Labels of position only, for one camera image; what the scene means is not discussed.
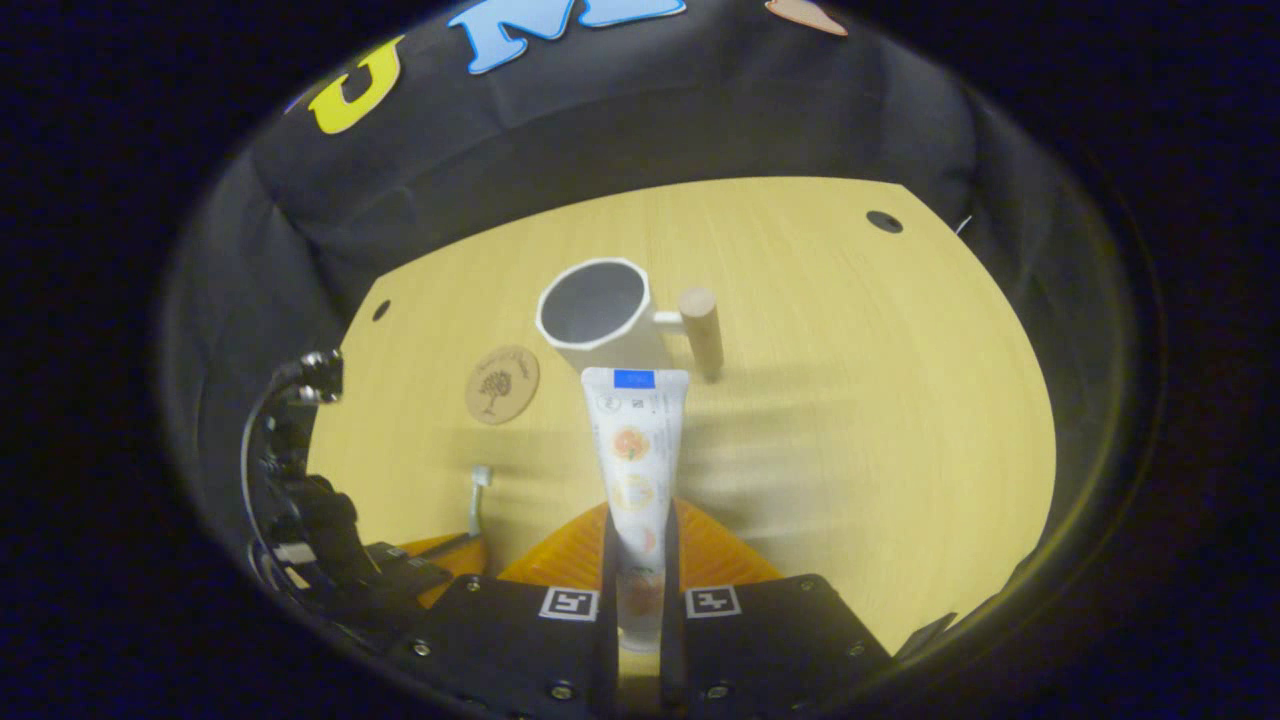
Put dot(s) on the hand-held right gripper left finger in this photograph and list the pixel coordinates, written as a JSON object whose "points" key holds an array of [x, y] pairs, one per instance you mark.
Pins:
{"points": [[500, 640]]}

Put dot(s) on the black backdrop cloth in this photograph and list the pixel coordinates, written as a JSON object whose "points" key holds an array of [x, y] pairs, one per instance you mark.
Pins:
{"points": [[700, 110]]}

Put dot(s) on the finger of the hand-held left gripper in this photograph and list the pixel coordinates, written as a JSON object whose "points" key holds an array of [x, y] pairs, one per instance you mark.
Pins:
{"points": [[410, 565]]}

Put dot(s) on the round wooden coaster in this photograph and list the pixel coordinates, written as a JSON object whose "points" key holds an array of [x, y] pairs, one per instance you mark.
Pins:
{"points": [[500, 385]]}

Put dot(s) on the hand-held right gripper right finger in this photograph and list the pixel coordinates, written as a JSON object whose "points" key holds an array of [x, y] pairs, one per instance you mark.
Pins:
{"points": [[770, 640]]}

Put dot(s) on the white toothpaste tube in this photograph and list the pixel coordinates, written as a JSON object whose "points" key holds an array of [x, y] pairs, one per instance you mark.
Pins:
{"points": [[635, 450]]}

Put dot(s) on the white toothbrush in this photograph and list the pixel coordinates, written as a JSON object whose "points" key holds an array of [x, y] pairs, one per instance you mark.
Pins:
{"points": [[474, 510]]}

